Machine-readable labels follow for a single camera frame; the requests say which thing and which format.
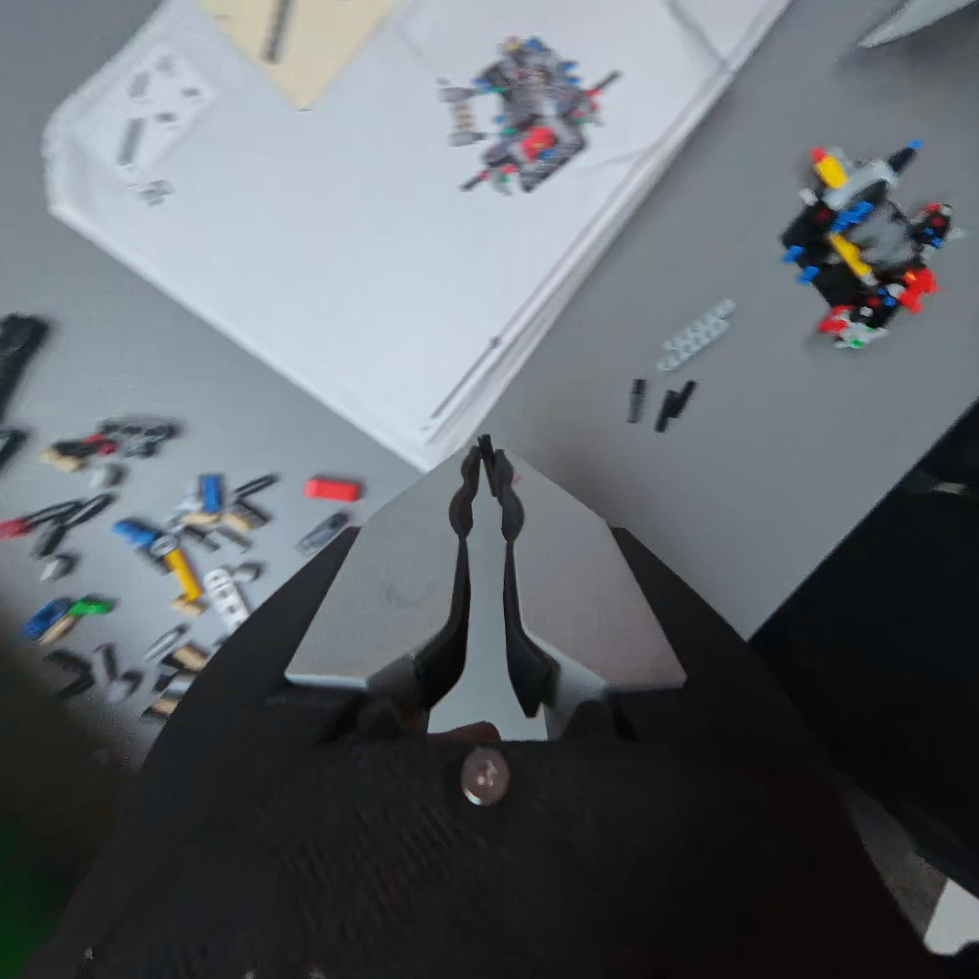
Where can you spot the lego chassis assembly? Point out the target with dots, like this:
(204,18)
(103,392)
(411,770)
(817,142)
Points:
(864,245)

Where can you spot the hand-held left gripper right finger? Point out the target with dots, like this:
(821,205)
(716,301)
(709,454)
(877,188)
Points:
(589,604)

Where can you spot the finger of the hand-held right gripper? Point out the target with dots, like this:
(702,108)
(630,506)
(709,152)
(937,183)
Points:
(925,15)

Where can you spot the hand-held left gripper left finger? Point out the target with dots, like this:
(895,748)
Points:
(382,604)

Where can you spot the black lego pin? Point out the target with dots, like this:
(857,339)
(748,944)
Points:
(484,443)
(674,405)
(636,401)

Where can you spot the lego instruction booklet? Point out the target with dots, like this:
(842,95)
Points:
(344,229)

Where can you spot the pile of lego pieces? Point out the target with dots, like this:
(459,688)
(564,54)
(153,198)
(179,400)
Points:
(183,566)

